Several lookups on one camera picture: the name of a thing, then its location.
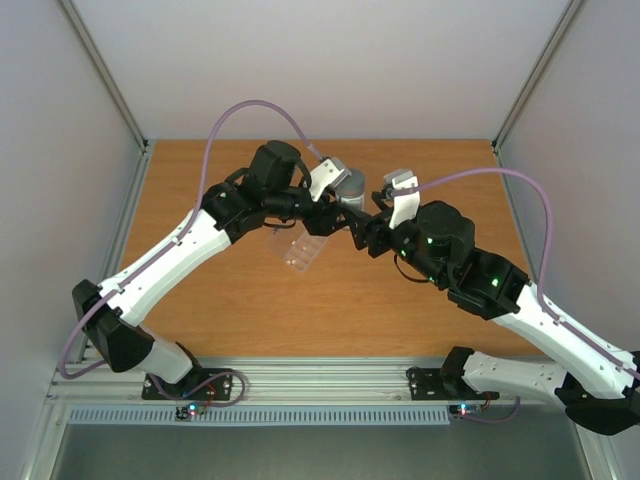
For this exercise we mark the clear plastic pill organizer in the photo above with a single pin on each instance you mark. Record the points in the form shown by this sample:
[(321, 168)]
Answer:
[(280, 241)]

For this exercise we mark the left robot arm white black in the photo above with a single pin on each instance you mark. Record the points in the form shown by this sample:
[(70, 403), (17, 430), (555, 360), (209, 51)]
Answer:
[(277, 184)]

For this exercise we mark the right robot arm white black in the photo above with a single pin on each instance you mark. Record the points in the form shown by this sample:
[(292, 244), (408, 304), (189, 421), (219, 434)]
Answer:
[(595, 384)]

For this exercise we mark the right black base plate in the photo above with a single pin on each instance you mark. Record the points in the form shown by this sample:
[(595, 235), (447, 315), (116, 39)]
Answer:
[(430, 384)]

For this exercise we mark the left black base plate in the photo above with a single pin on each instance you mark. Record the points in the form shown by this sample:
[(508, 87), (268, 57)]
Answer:
[(207, 384)]

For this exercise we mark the aluminium front frame rail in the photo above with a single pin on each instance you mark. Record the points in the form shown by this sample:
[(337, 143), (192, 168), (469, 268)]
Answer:
[(285, 381)]

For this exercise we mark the small pills in organizer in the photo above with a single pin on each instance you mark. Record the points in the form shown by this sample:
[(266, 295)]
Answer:
[(299, 255)]

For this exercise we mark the aluminium corner post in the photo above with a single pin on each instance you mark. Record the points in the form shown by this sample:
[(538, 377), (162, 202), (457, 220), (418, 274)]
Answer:
[(81, 31), (554, 42)]

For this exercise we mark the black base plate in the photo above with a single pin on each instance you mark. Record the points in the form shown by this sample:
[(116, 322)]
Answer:
[(207, 384), (430, 384)]

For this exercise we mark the left small circuit board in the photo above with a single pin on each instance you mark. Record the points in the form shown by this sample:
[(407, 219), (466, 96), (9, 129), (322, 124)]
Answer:
[(189, 412)]

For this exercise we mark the grey slotted cable duct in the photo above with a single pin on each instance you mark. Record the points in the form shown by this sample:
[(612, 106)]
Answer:
[(264, 416)]

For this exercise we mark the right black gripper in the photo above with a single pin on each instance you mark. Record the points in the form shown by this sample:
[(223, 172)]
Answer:
[(367, 226)]

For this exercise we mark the small circuit board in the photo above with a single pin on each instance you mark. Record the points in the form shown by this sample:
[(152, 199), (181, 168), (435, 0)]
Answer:
[(467, 409), (189, 412)]

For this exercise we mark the orange pill bottle grey cap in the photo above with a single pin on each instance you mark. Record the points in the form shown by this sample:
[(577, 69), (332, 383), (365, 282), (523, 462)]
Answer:
[(351, 190)]

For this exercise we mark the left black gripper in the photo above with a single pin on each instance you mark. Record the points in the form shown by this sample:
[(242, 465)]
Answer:
[(323, 222)]

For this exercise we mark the right small circuit board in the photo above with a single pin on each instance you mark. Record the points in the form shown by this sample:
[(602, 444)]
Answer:
[(467, 409)]

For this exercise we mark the right aluminium corner post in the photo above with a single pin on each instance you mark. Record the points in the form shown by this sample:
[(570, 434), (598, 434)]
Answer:
[(554, 42)]

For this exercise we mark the left aluminium corner post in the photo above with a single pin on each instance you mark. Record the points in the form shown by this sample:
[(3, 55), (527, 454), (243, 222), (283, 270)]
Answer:
[(81, 31)]

